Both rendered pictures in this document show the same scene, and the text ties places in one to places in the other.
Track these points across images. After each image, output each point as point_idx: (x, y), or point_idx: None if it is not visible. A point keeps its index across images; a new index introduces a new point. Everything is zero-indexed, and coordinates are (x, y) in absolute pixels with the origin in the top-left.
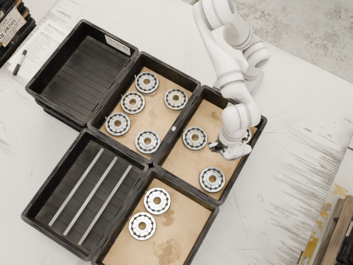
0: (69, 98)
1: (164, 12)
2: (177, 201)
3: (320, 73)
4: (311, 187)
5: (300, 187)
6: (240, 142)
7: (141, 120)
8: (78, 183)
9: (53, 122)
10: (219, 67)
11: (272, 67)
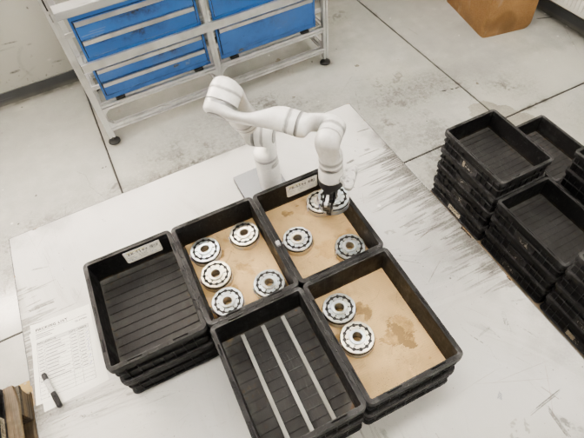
0: (154, 341)
1: (136, 209)
2: (351, 292)
3: None
4: (406, 188)
5: (400, 195)
6: (343, 169)
7: (239, 280)
8: (263, 383)
9: (160, 391)
10: (276, 118)
11: None
